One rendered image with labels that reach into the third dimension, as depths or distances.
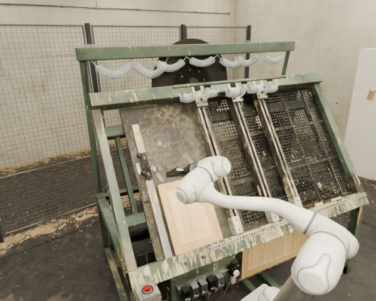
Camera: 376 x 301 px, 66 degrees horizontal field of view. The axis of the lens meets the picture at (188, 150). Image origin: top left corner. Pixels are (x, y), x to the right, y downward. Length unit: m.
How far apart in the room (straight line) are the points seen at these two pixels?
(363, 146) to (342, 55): 2.31
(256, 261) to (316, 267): 1.78
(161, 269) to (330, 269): 1.18
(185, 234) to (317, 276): 1.19
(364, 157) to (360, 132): 0.43
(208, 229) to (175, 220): 0.25
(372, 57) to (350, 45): 1.73
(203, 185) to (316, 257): 0.48
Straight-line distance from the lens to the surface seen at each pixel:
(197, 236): 2.12
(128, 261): 1.96
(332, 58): 7.26
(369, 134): 5.53
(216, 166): 1.29
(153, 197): 2.03
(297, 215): 1.26
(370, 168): 5.67
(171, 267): 2.03
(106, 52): 2.50
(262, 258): 2.87
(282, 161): 2.54
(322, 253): 1.11
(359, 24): 7.05
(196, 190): 1.21
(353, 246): 1.26
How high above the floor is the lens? 2.23
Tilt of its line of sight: 21 degrees down
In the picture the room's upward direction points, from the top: 1 degrees counter-clockwise
